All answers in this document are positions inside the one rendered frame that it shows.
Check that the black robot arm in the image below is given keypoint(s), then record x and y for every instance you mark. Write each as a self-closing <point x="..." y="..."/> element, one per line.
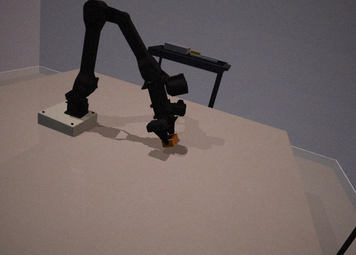
<point x="95" y="14"/>

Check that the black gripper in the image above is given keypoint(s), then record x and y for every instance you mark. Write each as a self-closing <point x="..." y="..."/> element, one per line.
<point x="162" y="125"/>

